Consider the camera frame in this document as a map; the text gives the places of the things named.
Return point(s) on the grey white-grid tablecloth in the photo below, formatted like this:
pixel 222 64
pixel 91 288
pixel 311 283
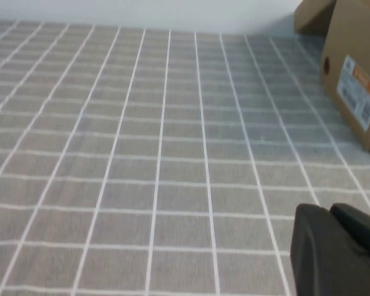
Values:
pixel 142 154

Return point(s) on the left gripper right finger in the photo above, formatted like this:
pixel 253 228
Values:
pixel 360 228

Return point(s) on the brown cardboard shoe box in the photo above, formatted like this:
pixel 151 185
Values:
pixel 351 37

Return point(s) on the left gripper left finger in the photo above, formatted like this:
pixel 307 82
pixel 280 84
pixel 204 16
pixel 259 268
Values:
pixel 320 262

